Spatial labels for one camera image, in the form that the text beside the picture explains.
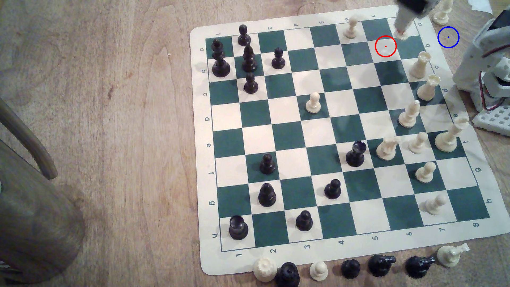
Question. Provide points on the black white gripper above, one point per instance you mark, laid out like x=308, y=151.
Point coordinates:
x=403, y=20

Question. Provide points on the white pawn chess piece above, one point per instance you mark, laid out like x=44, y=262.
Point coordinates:
x=350, y=31
x=313, y=105
x=318, y=272
x=416, y=146
x=433, y=206
x=402, y=36
x=441, y=18
x=424, y=174

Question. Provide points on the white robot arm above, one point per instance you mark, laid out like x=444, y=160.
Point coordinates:
x=470, y=63

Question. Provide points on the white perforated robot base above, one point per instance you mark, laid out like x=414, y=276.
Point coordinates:
x=496, y=121

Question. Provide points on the white rook chess piece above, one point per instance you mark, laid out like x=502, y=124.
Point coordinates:
x=426, y=91
x=418, y=69

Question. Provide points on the white bishop chess piece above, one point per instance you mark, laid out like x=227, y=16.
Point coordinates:
x=407, y=117

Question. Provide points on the white king chess piece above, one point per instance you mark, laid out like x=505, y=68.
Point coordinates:
x=445, y=141

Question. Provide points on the white knight chess piece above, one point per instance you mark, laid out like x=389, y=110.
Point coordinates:
x=385, y=150
x=448, y=256

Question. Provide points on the black pawn chess piece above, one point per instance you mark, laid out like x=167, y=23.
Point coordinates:
x=250, y=85
x=304, y=222
x=267, y=166
x=278, y=61
x=332, y=191
x=350, y=270
x=244, y=39

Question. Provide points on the black bishop chess piece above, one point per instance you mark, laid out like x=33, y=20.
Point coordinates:
x=267, y=197
x=249, y=63

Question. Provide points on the green white chess mat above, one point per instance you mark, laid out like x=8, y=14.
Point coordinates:
x=287, y=135

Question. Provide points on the black king chess piece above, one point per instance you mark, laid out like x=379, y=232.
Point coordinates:
x=220, y=67

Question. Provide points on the black knight chess piece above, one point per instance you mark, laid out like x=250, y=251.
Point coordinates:
x=416, y=268
x=378, y=266

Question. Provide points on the black queen chess piece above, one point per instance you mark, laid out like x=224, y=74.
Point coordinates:
x=287, y=276

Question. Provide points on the white queen chess piece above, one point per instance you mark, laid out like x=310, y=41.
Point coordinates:
x=265, y=270

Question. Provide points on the white paper sheet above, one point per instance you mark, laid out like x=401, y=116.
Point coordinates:
x=480, y=4

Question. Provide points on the curved wooden chair rail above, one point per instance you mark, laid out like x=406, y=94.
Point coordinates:
x=28, y=143

